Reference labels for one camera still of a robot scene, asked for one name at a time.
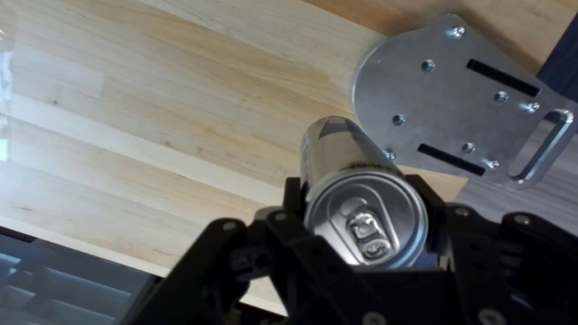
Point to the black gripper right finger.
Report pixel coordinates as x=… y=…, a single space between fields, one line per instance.
x=498 y=271

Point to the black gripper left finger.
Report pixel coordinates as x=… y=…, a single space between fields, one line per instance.
x=264 y=277

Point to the slim silver blue drink can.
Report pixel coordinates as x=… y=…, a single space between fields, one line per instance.
x=354 y=205

